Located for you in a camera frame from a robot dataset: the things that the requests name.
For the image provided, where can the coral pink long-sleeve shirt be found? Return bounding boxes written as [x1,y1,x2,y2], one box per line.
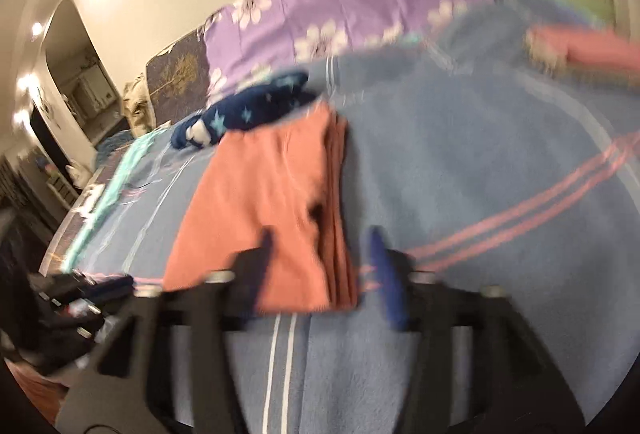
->
[163,103,359,313]

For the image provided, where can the beige crumpled clothes pile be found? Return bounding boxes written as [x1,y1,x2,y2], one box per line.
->
[122,74,156,139]

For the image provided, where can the folded pink clothes stack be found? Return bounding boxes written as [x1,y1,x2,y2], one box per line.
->
[524,25,639,89]

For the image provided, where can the dark deer-print bed sheet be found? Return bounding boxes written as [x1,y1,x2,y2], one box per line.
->
[38,139,134,276]

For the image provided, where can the blue plaid duvet cover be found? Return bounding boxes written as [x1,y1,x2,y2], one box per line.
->
[64,0,639,433]

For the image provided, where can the dark tree-print pillow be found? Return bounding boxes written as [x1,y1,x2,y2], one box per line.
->
[145,29,209,125]

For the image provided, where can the navy star fleece blanket roll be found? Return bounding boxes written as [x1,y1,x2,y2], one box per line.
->
[170,70,316,150]

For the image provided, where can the purple floral pillow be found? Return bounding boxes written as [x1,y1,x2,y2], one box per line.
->
[204,0,490,104]

